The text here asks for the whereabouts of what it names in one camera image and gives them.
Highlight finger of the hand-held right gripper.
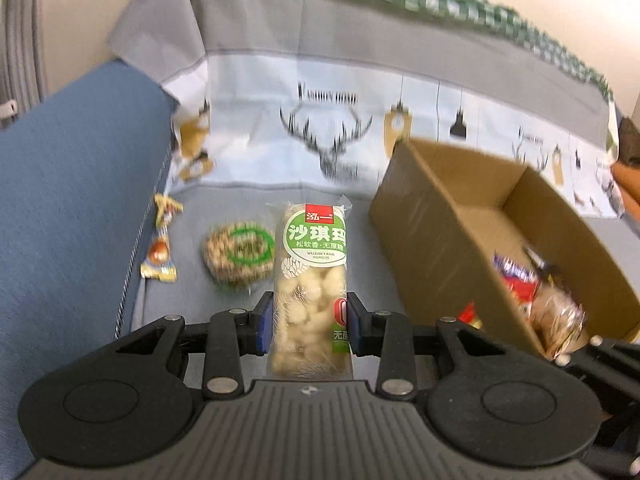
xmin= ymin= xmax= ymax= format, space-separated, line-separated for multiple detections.
xmin=554 ymin=336 xmax=640 ymax=403

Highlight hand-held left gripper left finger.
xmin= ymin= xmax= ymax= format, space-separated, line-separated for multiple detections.
xmin=114 ymin=290 xmax=275 ymax=402

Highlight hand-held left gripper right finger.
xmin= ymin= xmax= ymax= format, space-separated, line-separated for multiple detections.
xmin=346 ymin=291 xmax=507 ymax=402

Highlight green label pastry packet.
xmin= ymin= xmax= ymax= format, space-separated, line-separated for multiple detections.
xmin=265 ymin=199 xmax=354 ymax=379

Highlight clear brown pastry bag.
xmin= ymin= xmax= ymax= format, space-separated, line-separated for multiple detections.
xmin=529 ymin=280 xmax=587 ymax=357

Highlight red snack packet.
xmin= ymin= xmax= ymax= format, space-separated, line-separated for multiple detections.
xmin=457 ymin=280 xmax=543 ymax=330

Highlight brown cardboard box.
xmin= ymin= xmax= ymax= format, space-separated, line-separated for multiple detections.
xmin=368 ymin=137 xmax=640 ymax=359

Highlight purple snack packet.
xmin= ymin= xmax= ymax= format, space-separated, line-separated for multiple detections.
xmin=492 ymin=254 xmax=540 ymax=287

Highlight round peanut snack packet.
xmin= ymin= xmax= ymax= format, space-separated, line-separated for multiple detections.
xmin=201 ymin=220 xmax=277 ymax=289

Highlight orange candy packet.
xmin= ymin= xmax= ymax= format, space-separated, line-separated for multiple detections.
xmin=139 ymin=226 xmax=179 ymax=284

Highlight gold candy wrapper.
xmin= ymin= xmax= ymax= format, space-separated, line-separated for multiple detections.
xmin=153 ymin=193 xmax=184 ymax=227

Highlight blue fabric sofa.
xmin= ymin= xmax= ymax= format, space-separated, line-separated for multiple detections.
xmin=0 ymin=59 xmax=177 ymax=463

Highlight grey white deer print cloth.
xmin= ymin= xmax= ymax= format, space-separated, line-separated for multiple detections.
xmin=106 ymin=0 xmax=640 ymax=361

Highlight grey curtain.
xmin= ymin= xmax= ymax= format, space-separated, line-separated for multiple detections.
xmin=0 ymin=0 xmax=52 ymax=122

